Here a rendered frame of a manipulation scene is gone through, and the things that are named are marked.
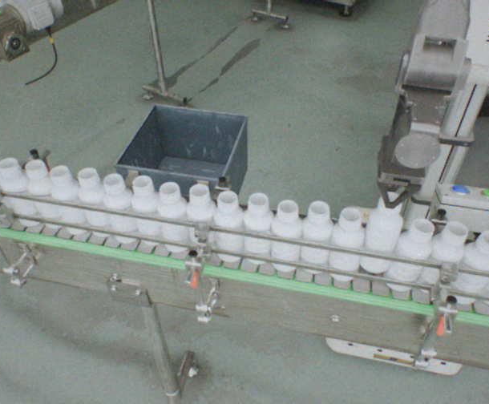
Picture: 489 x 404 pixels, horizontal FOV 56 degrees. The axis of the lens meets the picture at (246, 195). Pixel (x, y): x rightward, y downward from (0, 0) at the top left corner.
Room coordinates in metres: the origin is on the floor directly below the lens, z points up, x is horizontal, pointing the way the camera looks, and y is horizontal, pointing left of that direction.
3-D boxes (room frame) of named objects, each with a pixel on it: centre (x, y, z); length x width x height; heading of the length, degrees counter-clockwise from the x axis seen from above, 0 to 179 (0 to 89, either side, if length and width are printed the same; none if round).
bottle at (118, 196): (0.66, 0.26, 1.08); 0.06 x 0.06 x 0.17
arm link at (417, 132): (0.52, -0.25, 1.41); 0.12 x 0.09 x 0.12; 166
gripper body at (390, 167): (0.56, -0.25, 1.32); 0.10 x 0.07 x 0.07; 167
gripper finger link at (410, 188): (0.55, -0.25, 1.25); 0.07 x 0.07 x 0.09; 77
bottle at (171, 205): (0.64, 0.15, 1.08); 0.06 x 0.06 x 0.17
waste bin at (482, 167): (1.94, -1.23, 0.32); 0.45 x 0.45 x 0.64
